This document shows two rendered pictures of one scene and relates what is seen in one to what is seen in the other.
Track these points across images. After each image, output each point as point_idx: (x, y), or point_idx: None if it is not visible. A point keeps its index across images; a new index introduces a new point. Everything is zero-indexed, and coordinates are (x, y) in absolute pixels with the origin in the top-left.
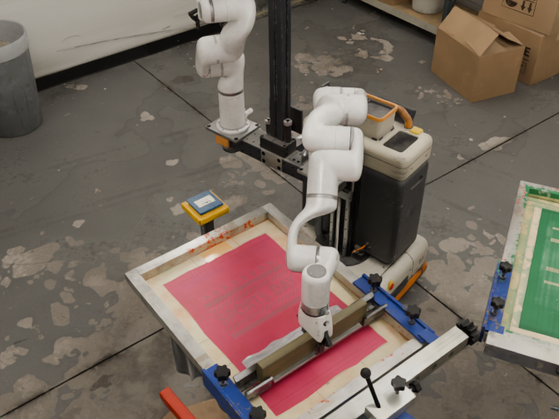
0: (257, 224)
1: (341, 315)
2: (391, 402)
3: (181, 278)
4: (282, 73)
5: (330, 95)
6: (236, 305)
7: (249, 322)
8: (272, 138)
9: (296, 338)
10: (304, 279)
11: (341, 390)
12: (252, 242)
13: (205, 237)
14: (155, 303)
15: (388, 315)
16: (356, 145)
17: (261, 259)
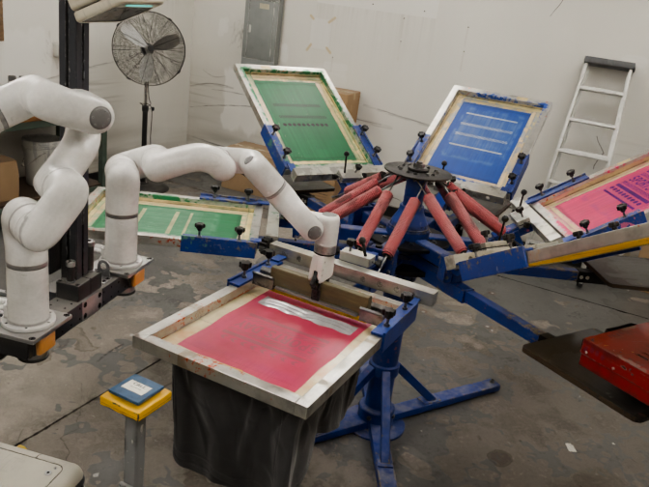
0: None
1: (296, 272)
2: (358, 252)
3: (277, 383)
4: (88, 180)
5: (157, 152)
6: (291, 346)
7: (305, 337)
8: (82, 278)
9: (333, 286)
10: (338, 219)
11: (346, 287)
12: (196, 349)
13: (215, 365)
14: (332, 377)
15: None
16: (239, 148)
17: (220, 341)
